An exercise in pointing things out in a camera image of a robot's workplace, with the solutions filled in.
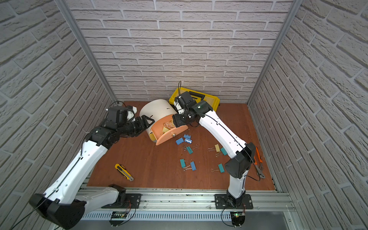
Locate orange top drawer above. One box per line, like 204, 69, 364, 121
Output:
151, 115, 188, 145

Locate round white drawer cabinet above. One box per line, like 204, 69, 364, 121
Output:
140, 99, 177, 143

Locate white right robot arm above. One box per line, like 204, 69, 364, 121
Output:
172, 101, 256, 208

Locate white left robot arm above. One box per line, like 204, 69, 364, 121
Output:
29, 106, 155, 230

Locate blue binder clip left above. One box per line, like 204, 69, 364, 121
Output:
175, 138, 184, 145

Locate teal binder clip upper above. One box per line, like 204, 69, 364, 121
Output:
184, 145, 198, 154

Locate teal binder clip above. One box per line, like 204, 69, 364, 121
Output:
184, 145, 198, 154
211, 164, 225, 173
216, 148, 228, 157
180, 159, 186, 168

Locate teal binder clip left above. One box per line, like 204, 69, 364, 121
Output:
180, 159, 186, 168

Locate blue binder clip lower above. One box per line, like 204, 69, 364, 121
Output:
183, 162, 196, 171

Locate teal binder clip lower right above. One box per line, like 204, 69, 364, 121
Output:
211, 164, 225, 173

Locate yellow black toolbox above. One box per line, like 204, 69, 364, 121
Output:
169, 88, 220, 111

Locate yellow utility knife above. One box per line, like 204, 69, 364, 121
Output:
115, 164, 134, 182

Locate left circuit board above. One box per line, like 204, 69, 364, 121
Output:
109, 211, 130, 227

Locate circuit board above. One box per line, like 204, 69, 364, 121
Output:
109, 211, 130, 227
230, 212, 246, 227

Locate right circuit board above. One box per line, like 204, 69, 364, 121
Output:
230, 212, 246, 227

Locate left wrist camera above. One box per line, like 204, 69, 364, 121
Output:
107, 105, 137, 124

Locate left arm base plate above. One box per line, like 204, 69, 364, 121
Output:
102, 194, 142, 209

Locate aluminium rail frame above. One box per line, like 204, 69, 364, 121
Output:
82, 188, 296, 223

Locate orange handled pliers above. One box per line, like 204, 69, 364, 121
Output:
254, 147, 265, 179

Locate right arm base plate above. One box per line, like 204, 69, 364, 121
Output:
214, 194, 254, 210

